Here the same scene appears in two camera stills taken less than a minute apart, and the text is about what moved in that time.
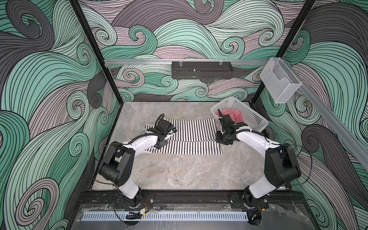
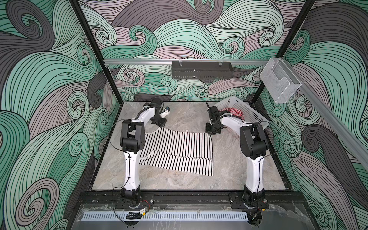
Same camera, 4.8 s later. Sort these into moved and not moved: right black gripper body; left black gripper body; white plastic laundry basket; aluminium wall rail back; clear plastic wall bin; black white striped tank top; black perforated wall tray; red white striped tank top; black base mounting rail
Moved: right black gripper body; left black gripper body; black white striped tank top
Not moved: aluminium wall rail back; black perforated wall tray; white plastic laundry basket; clear plastic wall bin; red white striped tank top; black base mounting rail
